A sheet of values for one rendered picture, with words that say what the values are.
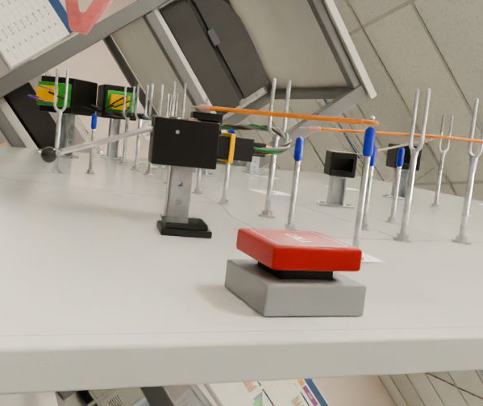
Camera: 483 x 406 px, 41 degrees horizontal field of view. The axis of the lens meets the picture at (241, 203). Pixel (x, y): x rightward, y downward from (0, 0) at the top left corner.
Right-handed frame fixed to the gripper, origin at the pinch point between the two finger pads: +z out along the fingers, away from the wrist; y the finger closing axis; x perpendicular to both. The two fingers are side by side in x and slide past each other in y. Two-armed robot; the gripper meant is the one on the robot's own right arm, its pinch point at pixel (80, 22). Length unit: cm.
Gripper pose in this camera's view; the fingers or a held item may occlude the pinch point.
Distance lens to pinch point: 57.2
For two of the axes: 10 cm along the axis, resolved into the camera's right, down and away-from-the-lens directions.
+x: -9.5, -2.3, -2.2
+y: -1.9, -1.3, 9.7
